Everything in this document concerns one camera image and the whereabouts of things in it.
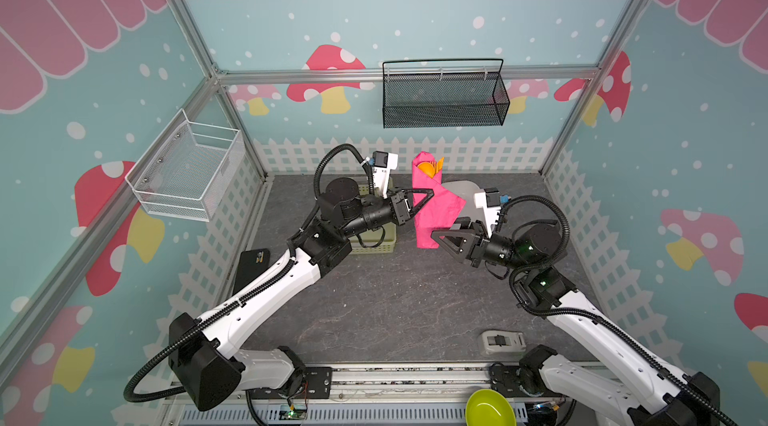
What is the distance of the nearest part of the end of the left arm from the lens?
1.82ft

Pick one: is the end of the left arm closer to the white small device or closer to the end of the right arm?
the end of the right arm

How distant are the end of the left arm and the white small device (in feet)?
1.43

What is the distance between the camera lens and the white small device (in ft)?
2.55
